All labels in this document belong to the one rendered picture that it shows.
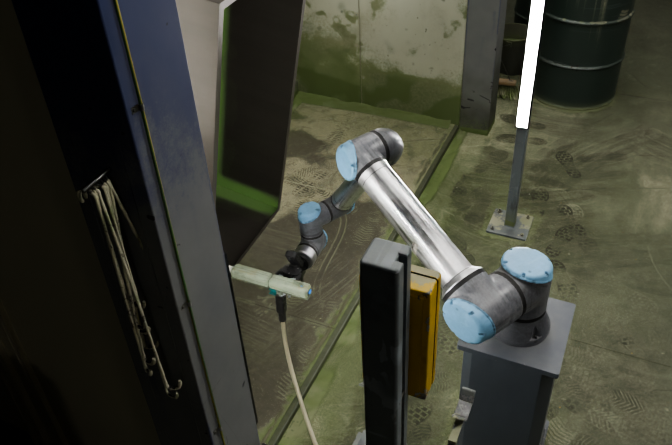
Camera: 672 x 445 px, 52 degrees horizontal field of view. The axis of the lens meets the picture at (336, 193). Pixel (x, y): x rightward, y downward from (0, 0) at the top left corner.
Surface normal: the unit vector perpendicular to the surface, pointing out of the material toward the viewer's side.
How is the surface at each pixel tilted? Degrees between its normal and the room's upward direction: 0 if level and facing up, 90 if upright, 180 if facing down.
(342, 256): 0
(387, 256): 0
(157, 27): 90
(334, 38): 90
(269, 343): 0
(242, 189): 90
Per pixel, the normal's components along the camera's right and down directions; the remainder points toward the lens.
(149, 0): 0.91, 0.21
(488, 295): 0.19, -0.55
